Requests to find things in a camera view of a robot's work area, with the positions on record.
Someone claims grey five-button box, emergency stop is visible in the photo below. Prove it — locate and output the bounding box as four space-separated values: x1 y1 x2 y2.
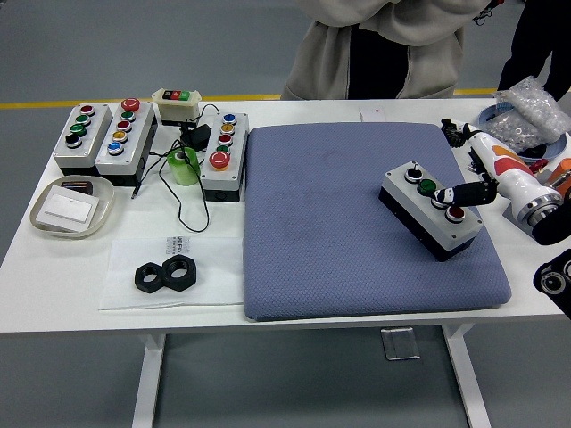
199 111 250 202
95 97 157 187

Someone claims grey box with black knob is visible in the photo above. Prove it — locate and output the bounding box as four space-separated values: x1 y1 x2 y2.
52 103 113 177

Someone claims small black hex nut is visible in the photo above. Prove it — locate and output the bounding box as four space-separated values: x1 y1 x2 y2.
133 261 169 294

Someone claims orange cylinder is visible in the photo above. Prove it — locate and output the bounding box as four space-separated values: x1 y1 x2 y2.
546 159 571 197

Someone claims clear bubble wrap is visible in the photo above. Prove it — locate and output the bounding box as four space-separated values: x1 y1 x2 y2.
492 75 571 139

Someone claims clear plastic bracket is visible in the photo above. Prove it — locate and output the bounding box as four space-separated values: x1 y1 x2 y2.
381 327 421 361

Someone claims beige oval tray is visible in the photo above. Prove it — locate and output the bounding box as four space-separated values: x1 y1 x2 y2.
29 176 116 241

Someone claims black power cord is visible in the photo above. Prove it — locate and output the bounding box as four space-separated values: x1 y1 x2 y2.
130 103 222 234

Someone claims grey four-button control box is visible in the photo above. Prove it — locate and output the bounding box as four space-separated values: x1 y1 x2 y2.
378 160 485 263

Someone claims cream three-button switch box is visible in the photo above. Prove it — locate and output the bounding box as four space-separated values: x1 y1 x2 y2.
151 87 203 128

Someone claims clear bag of metal washers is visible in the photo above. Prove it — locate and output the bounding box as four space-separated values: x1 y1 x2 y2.
479 109 559 155

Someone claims person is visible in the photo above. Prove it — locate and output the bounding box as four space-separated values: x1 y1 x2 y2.
280 0 492 100
497 0 571 102

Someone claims clear printed plastic bag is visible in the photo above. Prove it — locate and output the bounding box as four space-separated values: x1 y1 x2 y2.
97 235 244 312

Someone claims green tape roll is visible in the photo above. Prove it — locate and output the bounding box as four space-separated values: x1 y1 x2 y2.
167 147 201 186

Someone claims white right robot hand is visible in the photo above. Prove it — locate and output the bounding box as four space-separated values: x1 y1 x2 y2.
431 124 559 216

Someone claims large black hex nut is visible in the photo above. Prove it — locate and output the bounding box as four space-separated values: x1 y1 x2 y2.
160 254 198 292

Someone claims dark brown small block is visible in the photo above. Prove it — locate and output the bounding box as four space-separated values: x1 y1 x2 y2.
60 179 95 196

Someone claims black power adapter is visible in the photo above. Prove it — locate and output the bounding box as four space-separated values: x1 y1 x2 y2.
178 124 213 151

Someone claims white wall switch plate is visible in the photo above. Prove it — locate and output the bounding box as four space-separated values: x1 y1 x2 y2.
37 185 102 233

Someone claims blue-grey quilted mat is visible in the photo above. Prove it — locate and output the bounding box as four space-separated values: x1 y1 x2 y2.
243 123 513 322

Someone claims white table leg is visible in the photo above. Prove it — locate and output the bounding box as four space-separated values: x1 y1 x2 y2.
131 332 167 428
441 324 492 428

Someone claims blue round plate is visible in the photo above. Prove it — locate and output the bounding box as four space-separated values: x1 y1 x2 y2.
476 106 570 162

